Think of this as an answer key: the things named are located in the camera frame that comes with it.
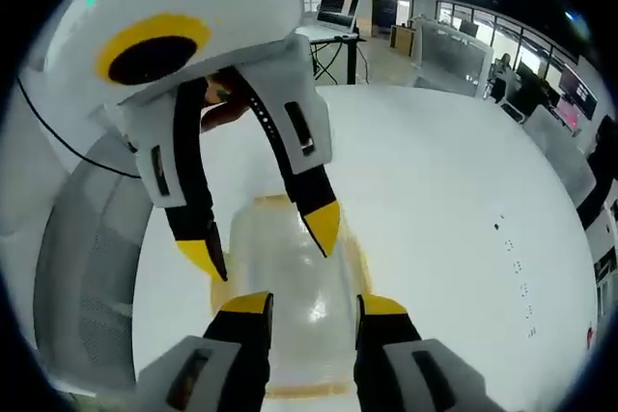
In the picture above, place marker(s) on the clear plastic container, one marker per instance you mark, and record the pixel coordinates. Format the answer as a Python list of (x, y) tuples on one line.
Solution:
[(309, 296)]

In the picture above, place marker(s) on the person's left hand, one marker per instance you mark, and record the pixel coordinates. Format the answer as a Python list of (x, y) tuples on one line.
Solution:
[(224, 110)]

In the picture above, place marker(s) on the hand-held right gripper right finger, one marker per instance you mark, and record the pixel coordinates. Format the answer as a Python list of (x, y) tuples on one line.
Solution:
[(391, 368)]

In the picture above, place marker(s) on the white desk partition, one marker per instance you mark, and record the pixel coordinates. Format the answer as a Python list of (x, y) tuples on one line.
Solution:
[(562, 156), (454, 57)]

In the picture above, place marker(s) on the black office chair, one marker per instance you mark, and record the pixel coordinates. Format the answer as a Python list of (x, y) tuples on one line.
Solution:
[(601, 175)]

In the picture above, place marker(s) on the dark computer monitor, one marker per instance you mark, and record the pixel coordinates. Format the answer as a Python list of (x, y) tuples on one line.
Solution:
[(579, 91)]

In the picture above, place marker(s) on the brown cabinet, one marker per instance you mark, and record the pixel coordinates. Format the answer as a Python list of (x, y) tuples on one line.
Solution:
[(401, 40)]

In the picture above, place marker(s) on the grey mesh office chair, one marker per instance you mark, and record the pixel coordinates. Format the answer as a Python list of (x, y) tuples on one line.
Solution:
[(92, 262)]

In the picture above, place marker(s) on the black laptop stand table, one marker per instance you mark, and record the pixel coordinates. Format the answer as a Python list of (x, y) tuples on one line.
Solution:
[(333, 52)]

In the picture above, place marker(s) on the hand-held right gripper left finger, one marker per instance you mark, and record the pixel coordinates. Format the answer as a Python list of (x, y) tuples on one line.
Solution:
[(227, 364)]

